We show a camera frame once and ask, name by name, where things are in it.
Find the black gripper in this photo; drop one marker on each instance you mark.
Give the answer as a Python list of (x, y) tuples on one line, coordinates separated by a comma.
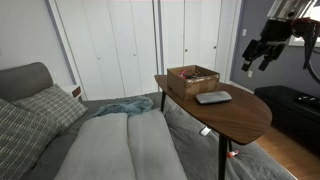
[(276, 31)]

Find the dark sunglasses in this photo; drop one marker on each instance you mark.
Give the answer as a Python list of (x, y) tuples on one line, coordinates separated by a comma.
[(213, 97)]

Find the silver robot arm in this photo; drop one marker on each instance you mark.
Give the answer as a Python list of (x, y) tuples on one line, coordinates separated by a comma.
[(287, 8)]

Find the brown cardboard box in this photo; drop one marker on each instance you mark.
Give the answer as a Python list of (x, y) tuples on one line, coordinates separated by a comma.
[(186, 87)]

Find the black low bench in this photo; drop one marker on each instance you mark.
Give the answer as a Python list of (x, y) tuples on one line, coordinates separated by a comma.
[(283, 110)]

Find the dark wooden oval table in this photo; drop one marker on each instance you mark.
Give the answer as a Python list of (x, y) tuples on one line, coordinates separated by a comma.
[(240, 116)]

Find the black object on bench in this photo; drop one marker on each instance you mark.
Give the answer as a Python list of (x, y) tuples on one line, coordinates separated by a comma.
[(308, 100)]

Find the white narrow closet door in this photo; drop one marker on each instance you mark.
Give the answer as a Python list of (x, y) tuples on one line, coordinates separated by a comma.
[(196, 33)]

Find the pink marker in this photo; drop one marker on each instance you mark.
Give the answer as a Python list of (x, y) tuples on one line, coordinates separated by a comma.
[(182, 73)]

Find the red and white small object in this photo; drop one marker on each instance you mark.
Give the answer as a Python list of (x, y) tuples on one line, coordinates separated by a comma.
[(232, 153)]

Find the teal crumpled cloth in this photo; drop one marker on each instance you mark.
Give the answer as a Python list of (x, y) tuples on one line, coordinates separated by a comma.
[(128, 106)]

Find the light grey long cushion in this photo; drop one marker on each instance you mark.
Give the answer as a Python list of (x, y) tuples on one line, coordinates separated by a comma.
[(100, 150), (151, 146)]

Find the white wide closet door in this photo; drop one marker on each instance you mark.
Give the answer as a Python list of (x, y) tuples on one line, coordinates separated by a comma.
[(110, 46)]

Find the white wooden nightstand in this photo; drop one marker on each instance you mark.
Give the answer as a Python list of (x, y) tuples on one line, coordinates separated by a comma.
[(74, 90)]

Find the light plaid pillow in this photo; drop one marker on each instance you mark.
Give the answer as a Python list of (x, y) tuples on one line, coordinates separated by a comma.
[(53, 105)]

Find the grey upholstered headboard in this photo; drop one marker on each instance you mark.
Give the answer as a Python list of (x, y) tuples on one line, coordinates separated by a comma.
[(23, 80)]

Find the dark striped pillow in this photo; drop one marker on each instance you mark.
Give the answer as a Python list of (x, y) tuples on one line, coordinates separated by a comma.
[(20, 140)]

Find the white wall outlet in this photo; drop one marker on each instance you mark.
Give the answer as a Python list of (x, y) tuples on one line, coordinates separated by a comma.
[(250, 74)]

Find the white light switch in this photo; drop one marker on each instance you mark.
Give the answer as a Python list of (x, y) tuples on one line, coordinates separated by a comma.
[(244, 32)]

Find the white window frame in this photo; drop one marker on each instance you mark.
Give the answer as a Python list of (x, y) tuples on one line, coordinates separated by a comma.
[(296, 41)]

